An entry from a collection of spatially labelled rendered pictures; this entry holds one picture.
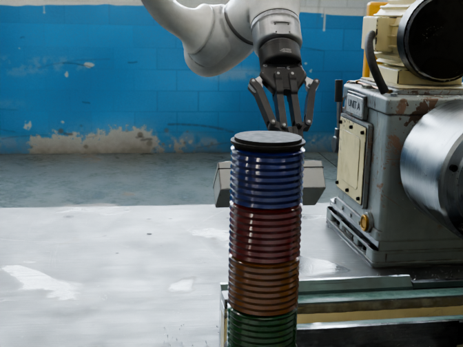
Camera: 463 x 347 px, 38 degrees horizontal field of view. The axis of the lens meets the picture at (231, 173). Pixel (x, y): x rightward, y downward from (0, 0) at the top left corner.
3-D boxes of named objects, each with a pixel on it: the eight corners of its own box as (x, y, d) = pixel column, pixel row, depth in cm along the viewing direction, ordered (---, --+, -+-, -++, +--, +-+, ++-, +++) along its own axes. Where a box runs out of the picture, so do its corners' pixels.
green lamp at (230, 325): (286, 332, 61) (288, 286, 60) (303, 365, 55) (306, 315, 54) (221, 336, 60) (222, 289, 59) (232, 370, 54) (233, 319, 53)
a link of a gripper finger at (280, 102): (282, 70, 116) (274, 69, 116) (289, 125, 112) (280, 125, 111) (278, 82, 120) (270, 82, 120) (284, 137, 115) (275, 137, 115)
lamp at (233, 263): (288, 286, 60) (290, 239, 59) (306, 315, 54) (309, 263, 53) (222, 289, 59) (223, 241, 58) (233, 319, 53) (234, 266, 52)
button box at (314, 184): (315, 206, 112) (311, 177, 114) (327, 187, 105) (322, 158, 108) (214, 208, 109) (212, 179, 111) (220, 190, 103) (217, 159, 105)
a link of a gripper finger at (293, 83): (282, 83, 120) (290, 82, 120) (292, 137, 115) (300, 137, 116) (287, 70, 117) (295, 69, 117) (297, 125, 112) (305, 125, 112)
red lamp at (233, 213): (290, 239, 59) (292, 189, 58) (309, 263, 53) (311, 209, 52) (223, 241, 58) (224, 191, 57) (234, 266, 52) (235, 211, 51)
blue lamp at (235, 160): (292, 189, 58) (294, 139, 57) (311, 209, 52) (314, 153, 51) (224, 191, 57) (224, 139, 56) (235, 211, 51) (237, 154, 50)
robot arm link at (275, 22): (304, 9, 120) (309, 36, 117) (293, 40, 128) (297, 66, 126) (255, 7, 119) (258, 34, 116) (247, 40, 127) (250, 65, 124)
